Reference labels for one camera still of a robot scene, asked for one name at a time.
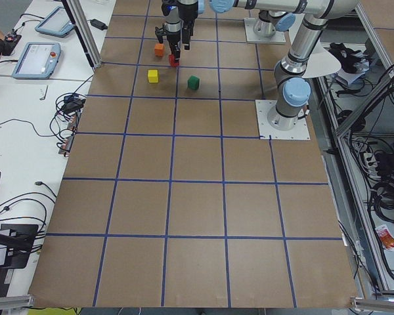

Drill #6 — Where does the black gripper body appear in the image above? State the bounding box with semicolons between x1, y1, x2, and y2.
181;20;194;50
155;22;181;45

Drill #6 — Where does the red wooden block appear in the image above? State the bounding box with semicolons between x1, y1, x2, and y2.
168;54;179;68

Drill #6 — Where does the orange wooden block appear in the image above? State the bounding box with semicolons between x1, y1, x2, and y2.
154;43;165;57

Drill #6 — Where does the yellow wooden block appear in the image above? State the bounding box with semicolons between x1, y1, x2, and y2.
147;69;159;83

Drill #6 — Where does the green wooden block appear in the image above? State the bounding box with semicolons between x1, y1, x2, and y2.
187;75;200;91

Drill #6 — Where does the black power adapter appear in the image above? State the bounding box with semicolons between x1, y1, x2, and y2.
90;19;108;30

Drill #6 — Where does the far blue teach pendant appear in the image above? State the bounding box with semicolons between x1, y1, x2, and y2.
35;6;74;38

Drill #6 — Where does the blue teach pendant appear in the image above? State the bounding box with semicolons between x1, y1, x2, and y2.
12;42;61;79
35;6;74;38

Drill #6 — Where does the near blue teach pendant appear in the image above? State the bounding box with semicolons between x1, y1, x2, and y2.
12;42;61;79

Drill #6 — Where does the black box on stand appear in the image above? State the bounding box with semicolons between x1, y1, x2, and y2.
0;224;38;269

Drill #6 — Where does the red snack packet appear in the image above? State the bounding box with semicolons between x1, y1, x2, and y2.
375;224;394;251

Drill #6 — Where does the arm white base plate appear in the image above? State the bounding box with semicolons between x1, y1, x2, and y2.
255;100;311;140
244;18;286;45

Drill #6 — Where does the aluminium frame post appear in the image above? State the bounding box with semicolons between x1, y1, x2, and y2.
61;0;102;69

